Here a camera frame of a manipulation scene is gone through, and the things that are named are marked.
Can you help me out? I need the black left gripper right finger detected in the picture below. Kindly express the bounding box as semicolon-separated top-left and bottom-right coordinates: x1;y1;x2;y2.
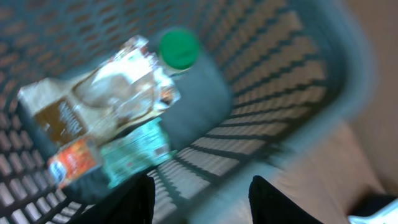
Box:
248;175;322;224

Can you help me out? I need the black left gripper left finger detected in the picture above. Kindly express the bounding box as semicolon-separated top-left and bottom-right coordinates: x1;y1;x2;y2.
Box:
70;174;155;224

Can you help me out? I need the teal wet wipes pack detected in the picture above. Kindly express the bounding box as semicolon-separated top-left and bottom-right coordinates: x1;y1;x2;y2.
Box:
100;118;172;189

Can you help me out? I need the orange tissue pack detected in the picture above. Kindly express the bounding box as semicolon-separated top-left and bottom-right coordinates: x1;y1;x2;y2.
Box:
47;138;103;189

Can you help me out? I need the clear beige snack bag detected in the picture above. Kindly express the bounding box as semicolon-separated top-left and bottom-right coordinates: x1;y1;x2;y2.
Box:
18;35;180;147

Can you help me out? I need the green lid white jar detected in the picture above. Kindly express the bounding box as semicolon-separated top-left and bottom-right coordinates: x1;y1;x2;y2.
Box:
157;28;200;79

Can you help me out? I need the grey plastic mesh basket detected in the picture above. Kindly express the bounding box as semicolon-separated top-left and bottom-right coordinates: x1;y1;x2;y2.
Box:
1;0;373;223

